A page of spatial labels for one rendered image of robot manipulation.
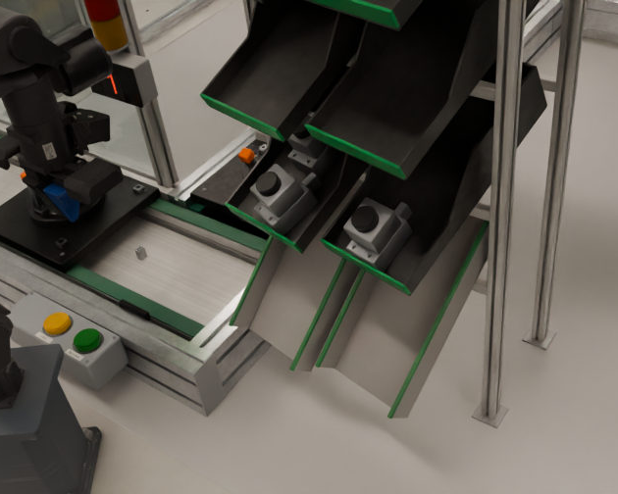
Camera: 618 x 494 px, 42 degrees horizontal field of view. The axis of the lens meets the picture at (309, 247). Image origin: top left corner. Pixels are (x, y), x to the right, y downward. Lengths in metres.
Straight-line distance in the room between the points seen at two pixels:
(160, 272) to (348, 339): 0.44
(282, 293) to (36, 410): 0.36
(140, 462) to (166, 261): 0.38
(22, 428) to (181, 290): 0.42
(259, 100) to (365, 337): 0.35
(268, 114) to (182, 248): 0.59
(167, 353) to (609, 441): 0.64
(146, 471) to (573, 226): 0.84
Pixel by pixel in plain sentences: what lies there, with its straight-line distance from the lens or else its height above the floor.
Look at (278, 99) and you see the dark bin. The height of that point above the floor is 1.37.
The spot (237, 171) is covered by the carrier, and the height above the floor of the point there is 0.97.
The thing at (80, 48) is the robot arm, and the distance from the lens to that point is 1.00.
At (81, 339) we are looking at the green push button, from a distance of 1.27.
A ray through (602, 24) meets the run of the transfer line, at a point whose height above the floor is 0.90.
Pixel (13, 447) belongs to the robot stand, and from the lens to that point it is 1.11.
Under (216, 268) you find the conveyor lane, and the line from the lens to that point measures 1.40.
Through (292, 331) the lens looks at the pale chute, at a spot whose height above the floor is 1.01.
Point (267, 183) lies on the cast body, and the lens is 0.96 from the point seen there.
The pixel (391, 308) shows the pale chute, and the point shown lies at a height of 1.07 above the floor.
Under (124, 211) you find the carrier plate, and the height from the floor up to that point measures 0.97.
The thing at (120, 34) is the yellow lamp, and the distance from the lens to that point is 1.36.
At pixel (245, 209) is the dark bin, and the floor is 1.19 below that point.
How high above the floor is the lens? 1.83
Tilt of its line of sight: 41 degrees down
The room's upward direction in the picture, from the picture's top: 8 degrees counter-clockwise
